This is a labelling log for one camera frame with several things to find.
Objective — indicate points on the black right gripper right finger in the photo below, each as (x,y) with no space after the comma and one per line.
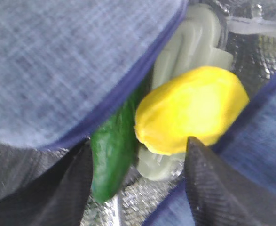
(218,195)

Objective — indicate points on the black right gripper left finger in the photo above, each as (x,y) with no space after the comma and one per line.
(57,197)

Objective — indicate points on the green cucumber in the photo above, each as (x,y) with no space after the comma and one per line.
(113,147)

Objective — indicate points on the yellow lemon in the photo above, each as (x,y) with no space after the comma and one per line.
(203,103)

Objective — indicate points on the navy blue fabric lunch bag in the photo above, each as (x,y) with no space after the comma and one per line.
(67,65)

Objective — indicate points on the green lidded glass lunch box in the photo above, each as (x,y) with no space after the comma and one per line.
(200,40)

